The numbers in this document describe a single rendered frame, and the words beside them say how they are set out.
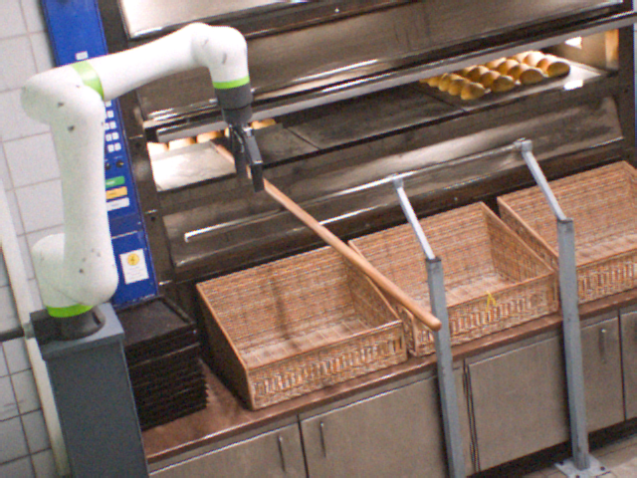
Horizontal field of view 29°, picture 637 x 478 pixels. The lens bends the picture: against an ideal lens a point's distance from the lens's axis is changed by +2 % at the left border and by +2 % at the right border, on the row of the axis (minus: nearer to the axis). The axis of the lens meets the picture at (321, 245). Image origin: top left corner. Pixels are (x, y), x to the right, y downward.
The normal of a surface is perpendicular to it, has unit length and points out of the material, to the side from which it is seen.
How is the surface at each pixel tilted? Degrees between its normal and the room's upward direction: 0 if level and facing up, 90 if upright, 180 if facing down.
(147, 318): 0
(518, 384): 92
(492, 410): 88
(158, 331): 0
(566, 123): 70
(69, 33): 90
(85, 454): 90
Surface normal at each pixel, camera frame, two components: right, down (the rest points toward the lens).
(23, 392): 0.39, 0.31
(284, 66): 0.32, -0.02
